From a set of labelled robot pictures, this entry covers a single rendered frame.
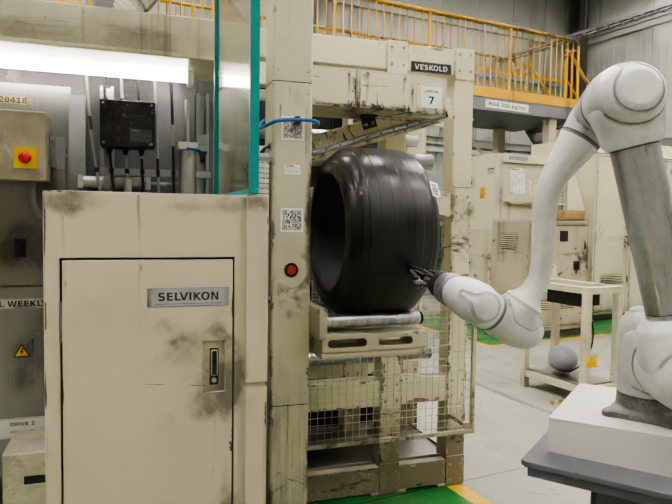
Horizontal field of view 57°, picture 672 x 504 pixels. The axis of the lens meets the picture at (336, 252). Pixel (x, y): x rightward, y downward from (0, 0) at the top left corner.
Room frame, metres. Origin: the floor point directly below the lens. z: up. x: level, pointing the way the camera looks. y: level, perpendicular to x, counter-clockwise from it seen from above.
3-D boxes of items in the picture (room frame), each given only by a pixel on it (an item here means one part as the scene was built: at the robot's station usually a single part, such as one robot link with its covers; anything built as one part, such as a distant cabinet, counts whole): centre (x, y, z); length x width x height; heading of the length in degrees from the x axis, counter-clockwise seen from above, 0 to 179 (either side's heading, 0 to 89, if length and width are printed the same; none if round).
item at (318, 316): (2.06, 0.10, 0.90); 0.40 x 0.03 x 0.10; 18
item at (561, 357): (4.38, -1.69, 0.40); 0.60 x 0.35 x 0.80; 27
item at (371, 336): (1.99, -0.12, 0.83); 0.36 x 0.09 x 0.06; 108
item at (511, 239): (6.75, -2.25, 0.62); 0.91 x 0.58 x 1.25; 117
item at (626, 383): (1.51, -0.79, 0.91); 0.18 x 0.16 x 0.22; 172
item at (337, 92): (2.44, -0.10, 1.71); 0.61 x 0.25 x 0.15; 108
